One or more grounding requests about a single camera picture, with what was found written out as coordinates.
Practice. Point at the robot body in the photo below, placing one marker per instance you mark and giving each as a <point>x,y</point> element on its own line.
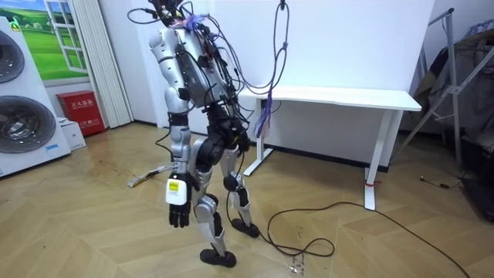
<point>200,73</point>

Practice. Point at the red cabinet box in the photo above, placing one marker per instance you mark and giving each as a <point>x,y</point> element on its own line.
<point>83,112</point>

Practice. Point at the grey metal rack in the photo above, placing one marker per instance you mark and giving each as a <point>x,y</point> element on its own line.
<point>451,90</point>

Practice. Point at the white pleated curtain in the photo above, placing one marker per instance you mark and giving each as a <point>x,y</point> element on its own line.
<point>102,65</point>

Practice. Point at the green landscape wall poster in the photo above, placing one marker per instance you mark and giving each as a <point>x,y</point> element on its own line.
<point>38,42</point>

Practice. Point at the black case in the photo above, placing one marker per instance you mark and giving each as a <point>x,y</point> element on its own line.
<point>480,189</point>

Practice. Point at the flat striped floor strip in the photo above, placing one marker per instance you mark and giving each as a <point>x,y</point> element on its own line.
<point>146,177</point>

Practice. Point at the white washing machine tower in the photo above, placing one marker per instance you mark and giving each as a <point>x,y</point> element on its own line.
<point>27,87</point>

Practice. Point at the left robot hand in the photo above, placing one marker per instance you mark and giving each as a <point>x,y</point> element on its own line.
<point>176,191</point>

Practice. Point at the white desk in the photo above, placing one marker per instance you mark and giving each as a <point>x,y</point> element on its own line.
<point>328,96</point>

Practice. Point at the robot legs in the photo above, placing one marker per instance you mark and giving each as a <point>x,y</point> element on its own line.
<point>210,216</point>

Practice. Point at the small white box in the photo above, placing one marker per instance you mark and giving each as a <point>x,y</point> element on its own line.
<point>73,135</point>

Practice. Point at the pile of clothes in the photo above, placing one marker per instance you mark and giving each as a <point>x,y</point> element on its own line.
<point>476,96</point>

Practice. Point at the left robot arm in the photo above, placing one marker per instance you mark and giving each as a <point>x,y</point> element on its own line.
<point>179,139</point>

